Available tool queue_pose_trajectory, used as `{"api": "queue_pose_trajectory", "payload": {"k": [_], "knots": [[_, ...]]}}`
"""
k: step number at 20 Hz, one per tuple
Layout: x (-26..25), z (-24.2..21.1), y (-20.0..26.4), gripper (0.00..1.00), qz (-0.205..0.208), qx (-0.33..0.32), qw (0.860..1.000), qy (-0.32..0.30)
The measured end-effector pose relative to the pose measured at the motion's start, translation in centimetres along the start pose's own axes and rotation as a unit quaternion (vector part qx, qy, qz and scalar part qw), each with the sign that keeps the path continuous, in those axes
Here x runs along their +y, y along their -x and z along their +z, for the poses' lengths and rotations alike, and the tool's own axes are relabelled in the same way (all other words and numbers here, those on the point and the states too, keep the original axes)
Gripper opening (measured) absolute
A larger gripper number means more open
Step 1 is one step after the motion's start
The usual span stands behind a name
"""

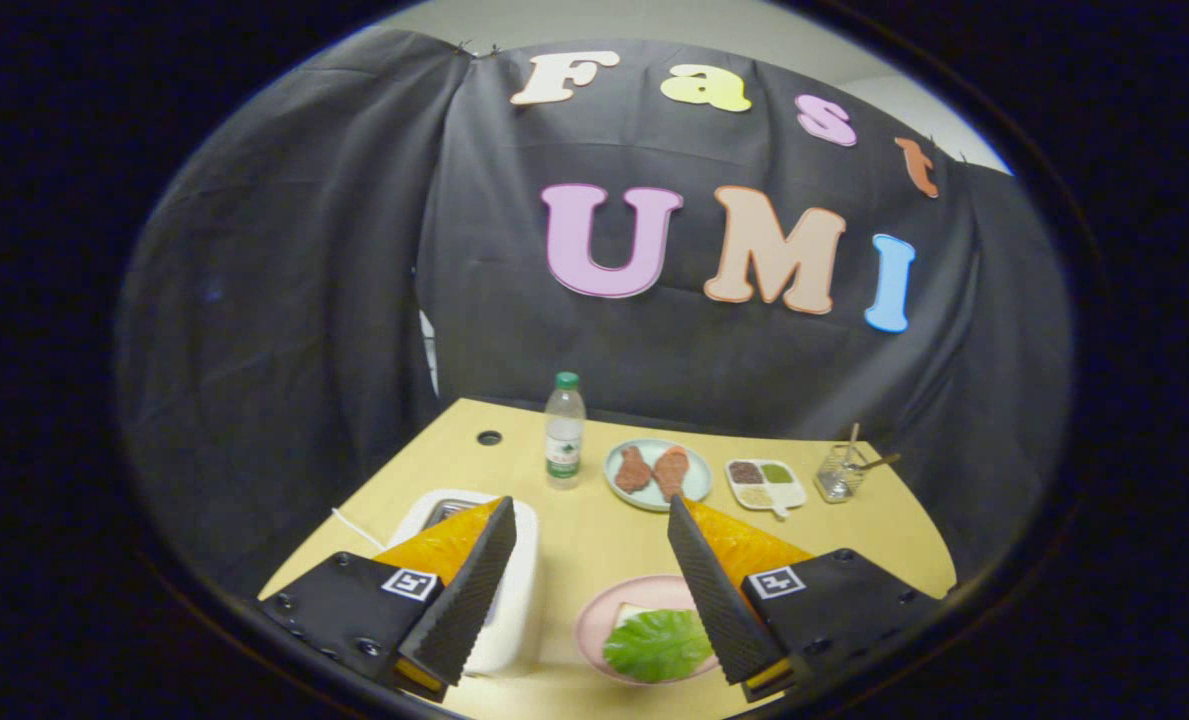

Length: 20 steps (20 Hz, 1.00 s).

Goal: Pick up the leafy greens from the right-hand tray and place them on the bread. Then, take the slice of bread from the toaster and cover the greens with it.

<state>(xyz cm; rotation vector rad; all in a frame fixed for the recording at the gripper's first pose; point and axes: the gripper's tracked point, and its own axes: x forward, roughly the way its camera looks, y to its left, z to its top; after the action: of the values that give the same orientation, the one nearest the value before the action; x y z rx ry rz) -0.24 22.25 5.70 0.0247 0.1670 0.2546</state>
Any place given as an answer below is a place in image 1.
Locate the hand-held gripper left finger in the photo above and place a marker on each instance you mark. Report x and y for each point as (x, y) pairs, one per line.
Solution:
(469, 600)

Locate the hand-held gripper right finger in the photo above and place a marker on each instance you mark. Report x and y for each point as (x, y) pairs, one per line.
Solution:
(719, 600)

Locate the green lettuce leaf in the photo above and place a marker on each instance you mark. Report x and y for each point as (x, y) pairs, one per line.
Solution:
(654, 645)

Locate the white toaster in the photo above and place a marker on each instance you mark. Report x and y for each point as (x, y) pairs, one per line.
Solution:
(514, 600)

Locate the light blue round plate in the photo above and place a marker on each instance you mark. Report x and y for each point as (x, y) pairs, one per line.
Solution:
(697, 487)

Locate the pink round plate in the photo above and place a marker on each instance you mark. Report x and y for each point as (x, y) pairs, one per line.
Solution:
(594, 620)

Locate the white divided bean dish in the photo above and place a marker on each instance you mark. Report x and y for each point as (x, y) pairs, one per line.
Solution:
(786, 492)

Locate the brown meat piece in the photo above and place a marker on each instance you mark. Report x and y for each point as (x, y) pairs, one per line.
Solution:
(634, 470)
(671, 473)

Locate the black table grommet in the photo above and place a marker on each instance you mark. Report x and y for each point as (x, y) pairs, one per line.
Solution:
(489, 437)

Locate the clear plastic water bottle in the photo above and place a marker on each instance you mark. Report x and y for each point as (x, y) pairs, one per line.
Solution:
(564, 430)

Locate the black backdrop cloth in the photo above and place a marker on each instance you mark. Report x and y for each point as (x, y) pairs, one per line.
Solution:
(284, 250)

